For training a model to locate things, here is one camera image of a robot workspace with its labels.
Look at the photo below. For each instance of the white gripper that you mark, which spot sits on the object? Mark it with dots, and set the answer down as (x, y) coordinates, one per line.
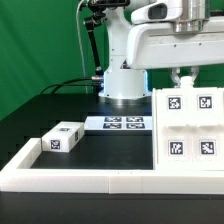
(156, 45)

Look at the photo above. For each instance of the white cabinet door panel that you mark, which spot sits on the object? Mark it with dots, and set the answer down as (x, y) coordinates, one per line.
(175, 140)

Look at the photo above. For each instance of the white cabinet body box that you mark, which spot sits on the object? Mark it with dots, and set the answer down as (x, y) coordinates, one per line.
(189, 92)

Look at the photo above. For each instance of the white cabinet top block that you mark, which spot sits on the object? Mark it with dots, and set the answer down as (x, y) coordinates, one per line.
(63, 137)

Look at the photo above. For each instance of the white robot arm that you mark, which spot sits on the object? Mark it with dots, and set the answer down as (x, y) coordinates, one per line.
(120, 83)

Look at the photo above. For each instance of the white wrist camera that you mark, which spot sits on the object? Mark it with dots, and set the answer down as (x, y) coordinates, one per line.
(162, 10)

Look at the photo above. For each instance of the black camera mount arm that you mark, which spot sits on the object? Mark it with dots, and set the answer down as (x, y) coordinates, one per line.
(98, 9)

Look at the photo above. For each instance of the white marker base plate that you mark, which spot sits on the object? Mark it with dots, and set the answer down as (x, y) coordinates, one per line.
(119, 124)

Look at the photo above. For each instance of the white workspace border frame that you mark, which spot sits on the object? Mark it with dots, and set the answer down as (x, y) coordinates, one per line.
(19, 176)

